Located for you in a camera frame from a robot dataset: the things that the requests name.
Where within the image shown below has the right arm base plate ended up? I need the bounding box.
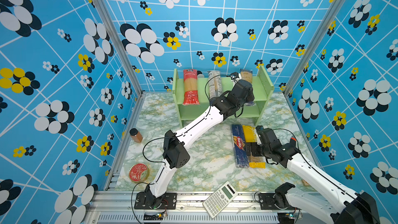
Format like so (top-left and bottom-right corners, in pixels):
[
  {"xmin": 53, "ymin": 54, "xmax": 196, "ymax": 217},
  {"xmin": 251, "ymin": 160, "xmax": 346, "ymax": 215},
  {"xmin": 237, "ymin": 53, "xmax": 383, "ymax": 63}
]
[{"xmin": 255, "ymin": 192, "xmax": 295, "ymax": 212}]

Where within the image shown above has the round red tin can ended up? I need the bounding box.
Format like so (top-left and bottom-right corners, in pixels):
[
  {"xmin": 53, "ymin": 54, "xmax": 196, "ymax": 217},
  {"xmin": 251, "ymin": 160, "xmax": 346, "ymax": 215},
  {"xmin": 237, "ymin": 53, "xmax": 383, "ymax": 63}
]
[{"xmin": 128, "ymin": 163, "xmax": 149, "ymax": 183}]

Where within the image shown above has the aluminium front rail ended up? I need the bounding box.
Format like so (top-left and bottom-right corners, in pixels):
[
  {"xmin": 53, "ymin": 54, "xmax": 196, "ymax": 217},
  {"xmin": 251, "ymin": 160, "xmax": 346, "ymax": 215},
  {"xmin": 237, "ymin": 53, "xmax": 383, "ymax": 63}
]
[{"xmin": 83, "ymin": 191, "xmax": 330, "ymax": 224}]

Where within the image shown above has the clear grey spaghetti bag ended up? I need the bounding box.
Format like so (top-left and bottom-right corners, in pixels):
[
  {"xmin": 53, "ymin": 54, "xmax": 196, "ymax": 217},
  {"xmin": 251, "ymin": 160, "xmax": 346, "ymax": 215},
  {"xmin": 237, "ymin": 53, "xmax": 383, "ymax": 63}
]
[{"xmin": 208, "ymin": 70, "xmax": 223, "ymax": 101}]

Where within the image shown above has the white scientific calculator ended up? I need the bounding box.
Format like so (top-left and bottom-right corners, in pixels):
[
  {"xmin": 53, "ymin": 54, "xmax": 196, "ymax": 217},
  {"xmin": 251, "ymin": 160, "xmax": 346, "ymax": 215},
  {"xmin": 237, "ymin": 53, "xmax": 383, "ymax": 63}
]
[{"xmin": 203, "ymin": 181, "xmax": 238, "ymax": 219}]

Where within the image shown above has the green wooden shelf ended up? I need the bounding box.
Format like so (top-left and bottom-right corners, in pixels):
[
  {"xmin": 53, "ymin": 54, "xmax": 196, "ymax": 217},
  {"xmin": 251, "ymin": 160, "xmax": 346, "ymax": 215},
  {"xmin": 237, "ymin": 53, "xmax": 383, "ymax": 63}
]
[{"xmin": 172, "ymin": 67, "xmax": 275, "ymax": 127}]

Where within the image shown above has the blue Barilla pasta box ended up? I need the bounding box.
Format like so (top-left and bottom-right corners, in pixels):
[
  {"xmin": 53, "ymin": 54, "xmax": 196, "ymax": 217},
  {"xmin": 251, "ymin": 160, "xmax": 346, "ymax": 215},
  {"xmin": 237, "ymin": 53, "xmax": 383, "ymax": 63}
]
[{"xmin": 231, "ymin": 124, "xmax": 249, "ymax": 168}]

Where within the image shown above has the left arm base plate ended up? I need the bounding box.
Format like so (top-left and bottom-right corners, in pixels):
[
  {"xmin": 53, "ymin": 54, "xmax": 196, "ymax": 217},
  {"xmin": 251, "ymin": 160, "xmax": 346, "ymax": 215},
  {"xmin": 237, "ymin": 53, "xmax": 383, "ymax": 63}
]
[{"xmin": 133, "ymin": 192, "xmax": 177, "ymax": 210}]

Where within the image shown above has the yellow blue spaghetti bag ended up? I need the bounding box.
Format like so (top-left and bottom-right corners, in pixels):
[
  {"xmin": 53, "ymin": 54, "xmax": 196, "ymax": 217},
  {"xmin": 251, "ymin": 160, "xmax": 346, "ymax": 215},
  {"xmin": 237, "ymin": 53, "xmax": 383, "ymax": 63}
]
[{"xmin": 240, "ymin": 68, "xmax": 255, "ymax": 106}]

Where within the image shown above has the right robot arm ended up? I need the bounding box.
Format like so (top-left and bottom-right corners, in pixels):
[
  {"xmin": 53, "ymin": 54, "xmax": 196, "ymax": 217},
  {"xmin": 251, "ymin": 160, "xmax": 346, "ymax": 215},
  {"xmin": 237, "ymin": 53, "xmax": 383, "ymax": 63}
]
[{"xmin": 256, "ymin": 125, "xmax": 380, "ymax": 224}]

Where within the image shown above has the red spaghetti bag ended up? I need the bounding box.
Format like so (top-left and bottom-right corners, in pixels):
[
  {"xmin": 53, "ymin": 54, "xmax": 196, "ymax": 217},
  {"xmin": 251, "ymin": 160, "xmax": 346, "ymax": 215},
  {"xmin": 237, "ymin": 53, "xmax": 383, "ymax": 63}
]
[{"xmin": 183, "ymin": 69, "xmax": 200, "ymax": 105}]

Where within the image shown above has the red black marker pen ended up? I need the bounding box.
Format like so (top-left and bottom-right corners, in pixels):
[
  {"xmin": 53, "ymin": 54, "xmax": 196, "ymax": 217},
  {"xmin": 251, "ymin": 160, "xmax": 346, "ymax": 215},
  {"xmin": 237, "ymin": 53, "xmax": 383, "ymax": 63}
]
[{"xmin": 290, "ymin": 136, "xmax": 297, "ymax": 147}]

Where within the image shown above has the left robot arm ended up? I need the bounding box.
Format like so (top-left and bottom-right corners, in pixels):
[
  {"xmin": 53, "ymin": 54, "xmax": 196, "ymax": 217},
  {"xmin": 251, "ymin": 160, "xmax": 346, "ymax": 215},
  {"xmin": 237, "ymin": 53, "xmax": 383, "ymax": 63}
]
[{"xmin": 144, "ymin": 79, "xmax": 255, "ymax": 206}]

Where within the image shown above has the spice jar black lid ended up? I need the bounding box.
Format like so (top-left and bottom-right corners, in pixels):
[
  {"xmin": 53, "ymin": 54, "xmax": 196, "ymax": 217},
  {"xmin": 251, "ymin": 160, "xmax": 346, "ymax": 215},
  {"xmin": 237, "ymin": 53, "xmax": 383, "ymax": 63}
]
[{"xmin": 129, "ymin": 128, "xmax": 143, "ymax": 143}]

